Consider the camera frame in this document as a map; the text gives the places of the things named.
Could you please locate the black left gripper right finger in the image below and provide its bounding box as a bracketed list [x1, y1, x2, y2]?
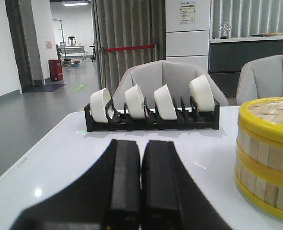
[141, 140, 231, 230]

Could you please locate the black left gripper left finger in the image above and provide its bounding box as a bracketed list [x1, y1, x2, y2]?
[11, 139, 140, 230]

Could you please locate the bamboo steamer lid yellow rim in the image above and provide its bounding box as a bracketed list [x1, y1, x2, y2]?
[238, 97, 283, 145]

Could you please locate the bamboo steamer top tier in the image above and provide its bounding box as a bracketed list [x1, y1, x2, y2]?
[236, 127, 283, 188]

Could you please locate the bamboo steamer tier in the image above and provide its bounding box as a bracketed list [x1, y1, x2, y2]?
[236, 127, 283, 188]
[235, 157, 283, 220]

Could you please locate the black dish rack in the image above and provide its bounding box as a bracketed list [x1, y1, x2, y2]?
[84, 97, 220, 132]

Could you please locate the white bowl leftmost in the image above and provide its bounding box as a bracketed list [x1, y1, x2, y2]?
[90, 88, 111, 123]

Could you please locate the white bowl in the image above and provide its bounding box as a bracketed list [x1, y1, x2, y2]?
[125, 84, 145, 120]
[90, 88, 111, 123]
[189, 74, 215, 112]
[154, 84, 177, 120]

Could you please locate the bamboo steamer bottom tier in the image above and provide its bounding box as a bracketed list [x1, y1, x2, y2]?
[235, 157, 283, 220]

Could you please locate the white bowl rightmost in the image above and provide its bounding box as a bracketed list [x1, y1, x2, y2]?
[189, 74, 215, 112]

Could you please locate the grey chair left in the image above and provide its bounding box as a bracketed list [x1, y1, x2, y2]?
[113, 60, 229, 110]

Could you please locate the grey chair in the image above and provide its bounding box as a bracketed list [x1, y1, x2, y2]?
[113, 60, 229, 110]
[236, 55, 283, 105]

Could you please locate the dark counter cabinet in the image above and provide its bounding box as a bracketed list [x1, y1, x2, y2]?
[208, 35, 283, 99]

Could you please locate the red barrier belt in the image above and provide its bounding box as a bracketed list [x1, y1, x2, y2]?
[101, 43, 158, 52]

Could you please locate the grey chair right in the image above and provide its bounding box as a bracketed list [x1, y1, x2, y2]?
[236, 55, 283, 105]

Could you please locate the wall poster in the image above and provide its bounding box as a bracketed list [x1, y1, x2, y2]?
[180, 1, 196, 24]

